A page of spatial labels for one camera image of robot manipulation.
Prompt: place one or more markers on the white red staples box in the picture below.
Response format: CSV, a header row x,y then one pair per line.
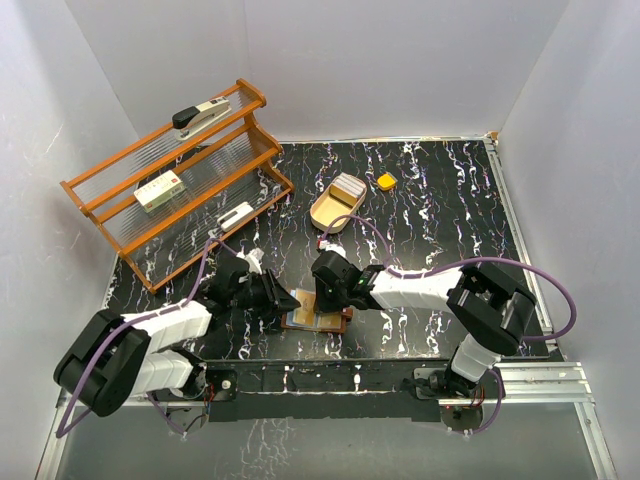
x,y
159,191

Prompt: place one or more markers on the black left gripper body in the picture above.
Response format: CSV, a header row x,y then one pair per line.
x,y
255,294

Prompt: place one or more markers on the gold credit card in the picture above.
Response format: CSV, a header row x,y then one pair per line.
x,y
304,316

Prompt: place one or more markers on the small white stapler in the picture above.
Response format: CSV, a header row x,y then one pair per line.
x,y
237,215

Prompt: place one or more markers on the orange wooden shelf rack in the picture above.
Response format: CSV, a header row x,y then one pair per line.
x,y
205,174

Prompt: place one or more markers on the yellow tape measure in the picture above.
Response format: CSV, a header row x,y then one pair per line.
x,y
386,182

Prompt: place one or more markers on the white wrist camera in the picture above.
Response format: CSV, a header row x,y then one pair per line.
x,y
325,245
254,259

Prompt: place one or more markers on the stack of credit cards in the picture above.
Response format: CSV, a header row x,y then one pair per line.
x,y
350,184

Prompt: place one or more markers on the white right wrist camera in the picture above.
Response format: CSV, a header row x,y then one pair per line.
x,y
325,245

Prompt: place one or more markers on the brown leather card holder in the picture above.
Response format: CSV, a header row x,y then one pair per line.
x,y
335,322

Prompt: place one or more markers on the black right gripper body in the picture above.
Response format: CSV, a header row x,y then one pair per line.
x,y
330,299

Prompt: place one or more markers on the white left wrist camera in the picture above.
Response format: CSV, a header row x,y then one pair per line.
x,y
254,259

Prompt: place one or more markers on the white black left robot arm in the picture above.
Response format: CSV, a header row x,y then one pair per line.
x,y
117,356

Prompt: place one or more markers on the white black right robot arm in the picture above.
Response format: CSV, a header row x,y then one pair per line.
x,y
493,307

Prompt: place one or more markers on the black white stapler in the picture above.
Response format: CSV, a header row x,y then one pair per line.
x,y
192,120

